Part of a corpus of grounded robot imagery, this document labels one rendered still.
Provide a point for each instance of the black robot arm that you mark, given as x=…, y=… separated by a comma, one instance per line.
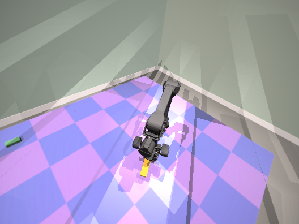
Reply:
x=157, y=123

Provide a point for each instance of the yellow bar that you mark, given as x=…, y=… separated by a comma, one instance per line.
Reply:
x=145, y=168

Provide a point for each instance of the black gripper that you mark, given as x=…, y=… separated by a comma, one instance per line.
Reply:
x=164, y=149

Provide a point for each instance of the light green flat bar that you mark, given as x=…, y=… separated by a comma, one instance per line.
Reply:
x=13, y=142

